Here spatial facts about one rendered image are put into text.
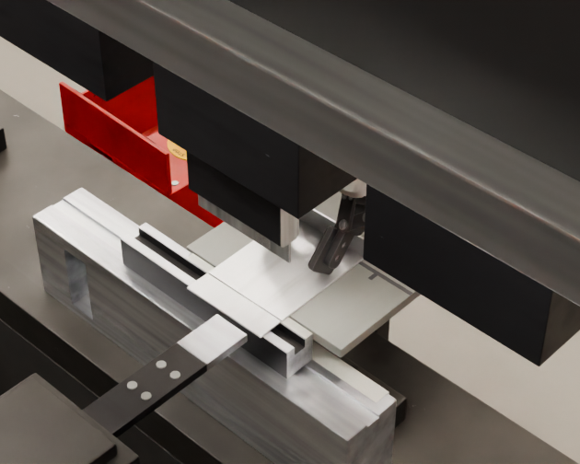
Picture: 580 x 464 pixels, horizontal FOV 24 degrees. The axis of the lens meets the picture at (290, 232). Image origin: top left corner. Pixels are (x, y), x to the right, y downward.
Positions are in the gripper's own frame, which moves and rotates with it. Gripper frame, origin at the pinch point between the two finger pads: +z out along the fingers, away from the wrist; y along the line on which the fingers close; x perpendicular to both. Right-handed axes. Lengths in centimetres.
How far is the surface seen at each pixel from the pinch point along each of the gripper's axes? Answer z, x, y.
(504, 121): -16, -53, 37
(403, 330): 26, 127, -47
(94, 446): 17.0, -21.5, 5.7
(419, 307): 22, 132, -49
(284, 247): -0.4, -11.1, 5.8
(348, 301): 2.7, 0.6, 6.5
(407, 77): -16, -53, 33
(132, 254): 8.5, -4.6, -11.7
